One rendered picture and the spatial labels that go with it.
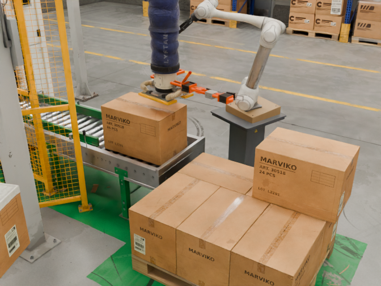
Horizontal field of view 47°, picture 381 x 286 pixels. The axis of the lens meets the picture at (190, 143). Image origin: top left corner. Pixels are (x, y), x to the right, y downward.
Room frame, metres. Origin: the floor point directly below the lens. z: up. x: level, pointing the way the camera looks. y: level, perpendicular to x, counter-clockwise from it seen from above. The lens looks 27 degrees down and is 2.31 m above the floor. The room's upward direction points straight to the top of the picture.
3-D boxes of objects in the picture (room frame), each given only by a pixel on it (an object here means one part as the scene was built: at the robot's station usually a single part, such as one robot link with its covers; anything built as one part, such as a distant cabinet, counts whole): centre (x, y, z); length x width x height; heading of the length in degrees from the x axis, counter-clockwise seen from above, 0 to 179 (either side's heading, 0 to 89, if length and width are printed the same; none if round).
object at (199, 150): (3.21, 0.07, 0.48); 0.70 x 0.03 x 0.15; 147
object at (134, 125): (3.40, 0.39, 0.75); 0.60 x 0.40 x 0.40; 58
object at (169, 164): (3.21, 0.07, 0.58); 0.70 x 0.03 x 0.06; 147
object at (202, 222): (2.59, -0.34, 0.34); 1.20 x 1.00 x 0.40; 57
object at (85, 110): (4.26, 1.21, 0.60); 1.60 x 0.10 x 0.09; 57
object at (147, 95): (3.22, 0.26, 1.10); 0.34 x 0.10 x 0.05; 48
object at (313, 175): (2.65, -0.80, 0.74); 0.60 x 0.40 x 0.40; 58
